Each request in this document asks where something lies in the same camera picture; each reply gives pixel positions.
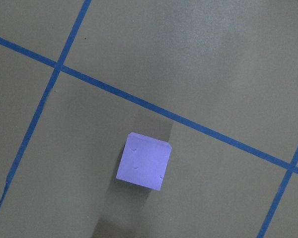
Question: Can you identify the purple foam block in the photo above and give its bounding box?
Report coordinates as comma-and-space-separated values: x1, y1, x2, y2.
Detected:
116, 132, 172, 191

